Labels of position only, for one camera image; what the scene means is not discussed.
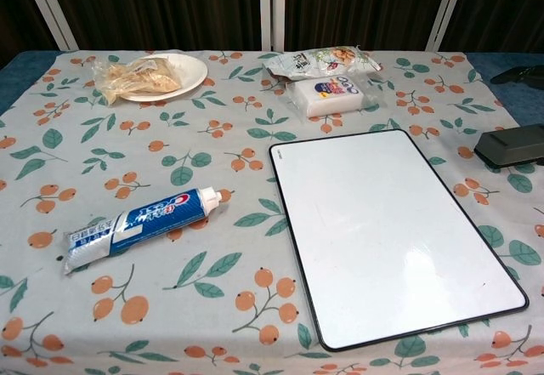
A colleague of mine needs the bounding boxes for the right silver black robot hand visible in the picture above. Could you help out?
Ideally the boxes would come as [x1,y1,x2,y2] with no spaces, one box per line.
[490,64,544,85]

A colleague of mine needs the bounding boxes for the dark grey whiteboard eraser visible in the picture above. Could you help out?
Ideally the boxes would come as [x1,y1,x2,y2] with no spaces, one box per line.
[473,122,544,171]

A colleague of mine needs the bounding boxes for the white dry-erase board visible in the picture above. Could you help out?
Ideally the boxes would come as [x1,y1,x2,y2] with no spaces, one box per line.
[268,128,530,352]

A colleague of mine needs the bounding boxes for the dark pleated curtain panel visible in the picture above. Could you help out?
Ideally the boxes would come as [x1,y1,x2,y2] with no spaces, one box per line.
[0,0,65,70]
[42,0,263,52]
[282,0,445,52]
[439,0,544,55]

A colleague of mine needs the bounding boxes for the wrapped white sponge pack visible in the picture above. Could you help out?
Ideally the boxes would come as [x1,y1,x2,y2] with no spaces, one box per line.
[280,75,386,117]

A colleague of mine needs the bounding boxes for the mixed nuts snack bag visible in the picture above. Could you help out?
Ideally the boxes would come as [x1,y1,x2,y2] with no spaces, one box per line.
[262,45,383,82]

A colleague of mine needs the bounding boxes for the white round plate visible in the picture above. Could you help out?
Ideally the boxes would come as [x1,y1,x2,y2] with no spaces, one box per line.
[112,52,209,103]

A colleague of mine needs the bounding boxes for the floral fruit print tablecloth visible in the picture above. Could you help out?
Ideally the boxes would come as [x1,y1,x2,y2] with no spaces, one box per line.
[0,49,544,375]

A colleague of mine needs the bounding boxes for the clear bag of crackers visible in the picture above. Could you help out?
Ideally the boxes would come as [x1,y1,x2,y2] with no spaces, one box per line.
[92,54,184,106]

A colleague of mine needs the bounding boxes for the blue white toothpaste tube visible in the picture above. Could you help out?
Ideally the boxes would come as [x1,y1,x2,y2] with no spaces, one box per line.
[62,185,223,276]

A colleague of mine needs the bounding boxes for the white frame post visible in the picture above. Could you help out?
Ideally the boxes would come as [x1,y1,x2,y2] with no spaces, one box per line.
[258,0,286,51]
[424,0,471,52]
[19,0,80,51]

